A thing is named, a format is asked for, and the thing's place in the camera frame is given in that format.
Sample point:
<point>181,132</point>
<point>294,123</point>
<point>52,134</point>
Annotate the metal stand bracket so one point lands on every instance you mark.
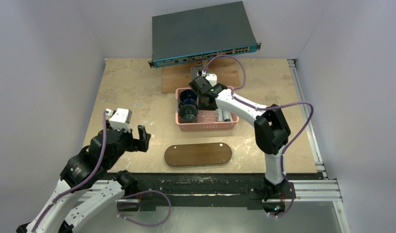
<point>199,69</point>

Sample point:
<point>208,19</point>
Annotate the pink plastic basket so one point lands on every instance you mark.
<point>202,126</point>

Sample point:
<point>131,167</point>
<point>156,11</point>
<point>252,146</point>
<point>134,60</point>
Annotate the dark green cup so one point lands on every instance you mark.
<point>188,114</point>

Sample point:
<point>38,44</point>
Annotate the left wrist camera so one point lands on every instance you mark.
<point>119,119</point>

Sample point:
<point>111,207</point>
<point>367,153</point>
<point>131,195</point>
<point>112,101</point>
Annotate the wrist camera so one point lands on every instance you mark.
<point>119,119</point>
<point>210,77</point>

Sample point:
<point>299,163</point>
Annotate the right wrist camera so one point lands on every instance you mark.
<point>210,77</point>

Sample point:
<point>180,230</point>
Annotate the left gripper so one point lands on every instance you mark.
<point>143,138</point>

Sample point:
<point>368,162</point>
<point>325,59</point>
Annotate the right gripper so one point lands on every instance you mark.
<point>207,102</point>

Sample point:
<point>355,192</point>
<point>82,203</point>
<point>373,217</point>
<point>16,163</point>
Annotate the blue cup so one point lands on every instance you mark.
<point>187,97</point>

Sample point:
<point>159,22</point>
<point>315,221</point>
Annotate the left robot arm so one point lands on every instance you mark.
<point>61,213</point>

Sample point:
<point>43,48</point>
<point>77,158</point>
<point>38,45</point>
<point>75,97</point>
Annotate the wooden base board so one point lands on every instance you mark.
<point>179,76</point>

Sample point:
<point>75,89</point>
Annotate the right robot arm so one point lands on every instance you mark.
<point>270,126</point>

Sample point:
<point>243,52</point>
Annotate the network switch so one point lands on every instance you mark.
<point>201,34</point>

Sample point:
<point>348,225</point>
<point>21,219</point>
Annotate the clear acrylic holder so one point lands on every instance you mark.
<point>207,116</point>

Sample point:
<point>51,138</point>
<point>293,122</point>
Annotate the black base frame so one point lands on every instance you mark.
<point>245,190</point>

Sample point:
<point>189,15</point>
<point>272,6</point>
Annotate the oval wooden tray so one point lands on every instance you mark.
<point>204,154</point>

